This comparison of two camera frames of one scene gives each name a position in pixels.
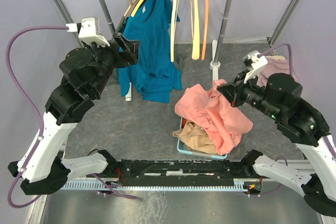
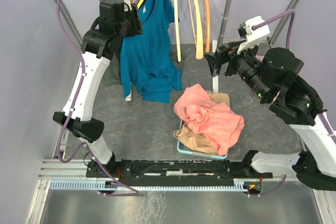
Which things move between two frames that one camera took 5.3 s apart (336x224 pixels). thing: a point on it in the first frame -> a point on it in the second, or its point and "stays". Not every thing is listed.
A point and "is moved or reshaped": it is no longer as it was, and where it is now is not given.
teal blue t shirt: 154,76 stays
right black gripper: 233,92 -> 222,56
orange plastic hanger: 206,15 is moved or reshaped
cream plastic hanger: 176,0 is moved or reshaped
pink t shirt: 226,123 is moved or reshaped
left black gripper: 125,58 -> 137,28
